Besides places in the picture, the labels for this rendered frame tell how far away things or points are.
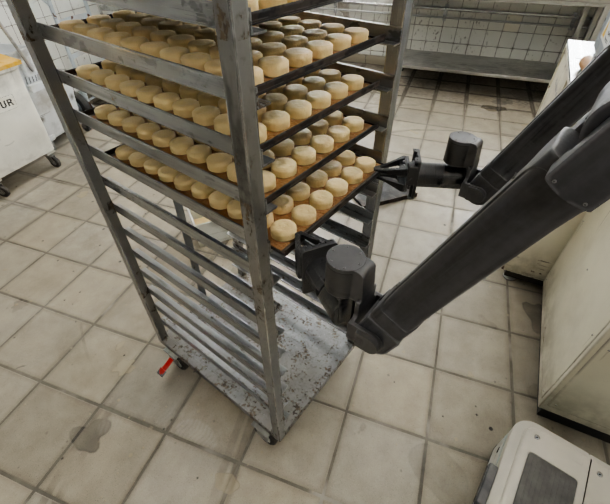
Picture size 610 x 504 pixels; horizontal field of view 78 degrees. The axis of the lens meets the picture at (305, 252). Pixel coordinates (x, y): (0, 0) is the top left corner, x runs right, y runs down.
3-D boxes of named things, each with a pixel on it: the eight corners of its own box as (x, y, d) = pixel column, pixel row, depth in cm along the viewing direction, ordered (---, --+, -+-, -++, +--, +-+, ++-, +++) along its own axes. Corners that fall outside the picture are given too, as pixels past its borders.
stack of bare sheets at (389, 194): (416, 196, 250) (417, 192, 248) (362, 209, 239) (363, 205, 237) (372, 155, 291) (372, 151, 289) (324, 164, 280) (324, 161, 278)
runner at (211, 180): (277, 207, 66) (276, 192, 64) (266, 215, 64) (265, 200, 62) (83, 114, 95) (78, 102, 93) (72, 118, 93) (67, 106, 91)
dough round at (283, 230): (282, 246, 71) (282, 238, 70) (265, 233, 74) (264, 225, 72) (301, 234, 74) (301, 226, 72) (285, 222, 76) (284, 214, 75)
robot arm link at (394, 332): (707, 153, 22) (703, 98, 28) (618, 92, 23) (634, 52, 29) (371, 369, 56) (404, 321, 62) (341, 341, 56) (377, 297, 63)
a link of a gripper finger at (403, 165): (371, 194, 90) (411, 196, 89) (375, 167, 85) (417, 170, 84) (371, 179, 95) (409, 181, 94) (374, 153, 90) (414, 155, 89)
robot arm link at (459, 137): (481, 206, 82) (494, 188, 87) (499, 158, 74) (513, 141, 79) (429, 187, 88) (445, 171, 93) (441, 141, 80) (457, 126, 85)
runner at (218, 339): (288, 386, 109) (288, 381, 107) (282, 393, 107) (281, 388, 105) (152, 285, 137) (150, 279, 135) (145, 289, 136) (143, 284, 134)
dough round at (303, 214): (288, 214, 78) (288, 206, 77) (310, 209, 80) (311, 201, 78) (296, 228, 75) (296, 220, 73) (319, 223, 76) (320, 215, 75)
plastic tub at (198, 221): (199, 248, 212) (194, 226, 201) (190, 226, 227) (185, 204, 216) (250, 234, 222) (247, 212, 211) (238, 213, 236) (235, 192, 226)
